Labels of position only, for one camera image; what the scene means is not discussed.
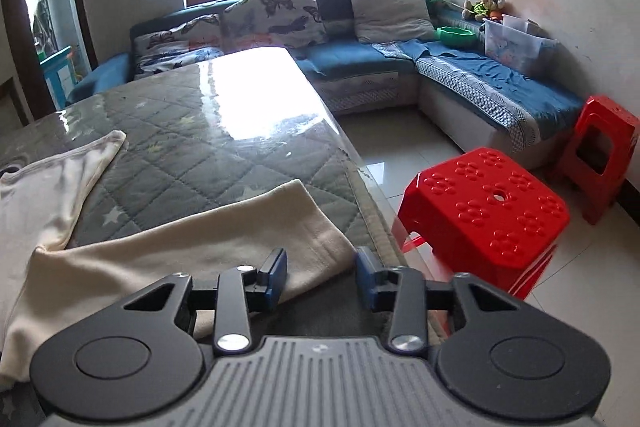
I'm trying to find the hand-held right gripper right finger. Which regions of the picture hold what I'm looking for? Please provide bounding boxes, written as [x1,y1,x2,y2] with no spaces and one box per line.
[355,247,521,353]

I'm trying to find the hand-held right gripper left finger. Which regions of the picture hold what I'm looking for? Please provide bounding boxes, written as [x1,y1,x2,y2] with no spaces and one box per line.
[122,248,289,355]

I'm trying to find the cream garment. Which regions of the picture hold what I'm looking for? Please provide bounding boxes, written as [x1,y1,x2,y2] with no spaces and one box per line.
[0,129,357,393]

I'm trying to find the low red plastic stool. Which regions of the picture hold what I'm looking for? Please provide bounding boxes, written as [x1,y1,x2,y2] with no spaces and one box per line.
[392,147,571,301]

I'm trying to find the blue corner sofa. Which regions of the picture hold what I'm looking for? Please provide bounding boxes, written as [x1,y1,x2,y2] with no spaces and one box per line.
[67,0,586,168]

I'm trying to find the blue sofa sheet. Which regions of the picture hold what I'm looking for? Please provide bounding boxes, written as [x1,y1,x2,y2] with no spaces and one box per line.
[372,39,583,128]

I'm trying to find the large butterfly print pillow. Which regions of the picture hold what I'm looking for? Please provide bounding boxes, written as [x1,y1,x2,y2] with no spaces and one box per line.
[222,0,328,52]

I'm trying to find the green plastic basin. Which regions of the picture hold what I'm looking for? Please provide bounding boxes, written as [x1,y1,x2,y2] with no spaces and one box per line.
[436,27,477,48]

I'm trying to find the grey pillow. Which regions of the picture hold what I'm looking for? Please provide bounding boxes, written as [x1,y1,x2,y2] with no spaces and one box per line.
[350,0,436,44]

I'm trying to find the clear plastic storage box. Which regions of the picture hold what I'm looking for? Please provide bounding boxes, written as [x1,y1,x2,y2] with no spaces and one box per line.
[482,14,558,75]

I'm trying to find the tall red plastic stool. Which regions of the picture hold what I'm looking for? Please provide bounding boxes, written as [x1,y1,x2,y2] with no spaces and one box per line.
[555,96,640,225]

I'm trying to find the small blue cabinet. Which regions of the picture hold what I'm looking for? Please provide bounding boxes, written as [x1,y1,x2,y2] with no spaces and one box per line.
[42,47,77,108]

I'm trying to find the brown plush toy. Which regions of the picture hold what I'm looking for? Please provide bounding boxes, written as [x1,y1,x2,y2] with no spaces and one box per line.
[462,0,504,21]

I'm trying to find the brown wooden door frame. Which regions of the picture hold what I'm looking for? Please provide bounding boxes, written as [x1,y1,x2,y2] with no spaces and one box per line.
[0,0,99,128]

